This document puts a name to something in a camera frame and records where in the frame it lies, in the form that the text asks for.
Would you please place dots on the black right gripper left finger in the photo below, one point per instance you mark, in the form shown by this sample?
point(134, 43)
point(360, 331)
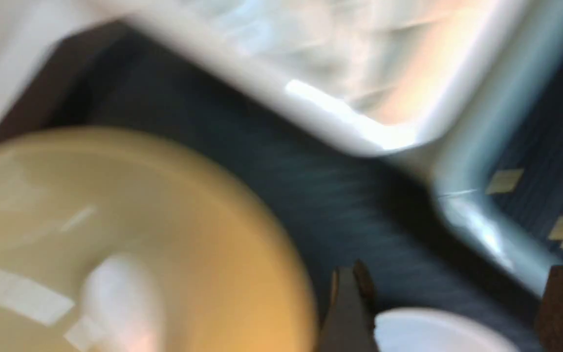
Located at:
point(349, 323)

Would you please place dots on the yellow noodle bowl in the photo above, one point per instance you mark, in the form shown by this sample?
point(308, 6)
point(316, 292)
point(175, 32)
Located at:
point(118, 241)

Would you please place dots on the white sauce dish on tray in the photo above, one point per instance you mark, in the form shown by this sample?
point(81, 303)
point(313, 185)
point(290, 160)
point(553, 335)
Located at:
point(432, 330)

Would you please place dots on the black serving tray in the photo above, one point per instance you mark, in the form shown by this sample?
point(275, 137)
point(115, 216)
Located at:
point(335, 207)

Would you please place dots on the bundle of black chopsticks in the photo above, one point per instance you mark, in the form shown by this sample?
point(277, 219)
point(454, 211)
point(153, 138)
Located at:
point(526, 182)

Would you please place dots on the white spoon bin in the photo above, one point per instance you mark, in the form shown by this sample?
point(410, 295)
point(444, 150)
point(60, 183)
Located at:
point(369, 77)

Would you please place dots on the grey-blue chopstick bin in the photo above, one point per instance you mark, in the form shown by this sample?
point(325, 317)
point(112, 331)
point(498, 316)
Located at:
point(510, 89)

